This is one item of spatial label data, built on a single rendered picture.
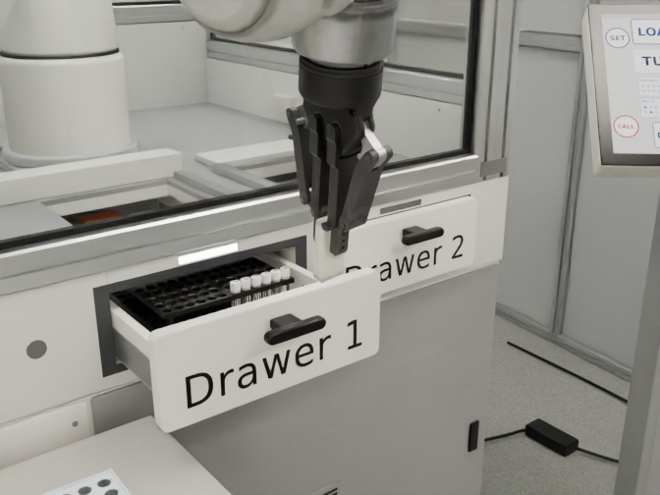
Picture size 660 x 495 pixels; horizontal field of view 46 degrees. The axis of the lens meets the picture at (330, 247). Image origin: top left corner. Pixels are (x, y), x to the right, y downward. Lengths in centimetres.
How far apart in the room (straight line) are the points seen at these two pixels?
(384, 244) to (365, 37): 50
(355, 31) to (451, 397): 84
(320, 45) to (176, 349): 33
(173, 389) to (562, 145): 207
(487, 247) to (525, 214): 156
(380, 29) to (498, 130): 61
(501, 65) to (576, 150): 144
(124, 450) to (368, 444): 47
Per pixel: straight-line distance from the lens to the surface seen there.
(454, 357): 133
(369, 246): 109
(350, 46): 66
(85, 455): 93
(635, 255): 259
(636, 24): 149
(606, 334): 274
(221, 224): 96
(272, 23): 46
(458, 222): 120
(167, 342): 79
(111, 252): 91
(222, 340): 82
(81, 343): 93
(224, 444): 109
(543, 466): 224
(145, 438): 94
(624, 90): 141
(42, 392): 93
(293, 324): 82
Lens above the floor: 127
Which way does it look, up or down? 20 degrees down
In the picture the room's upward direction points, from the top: straight up
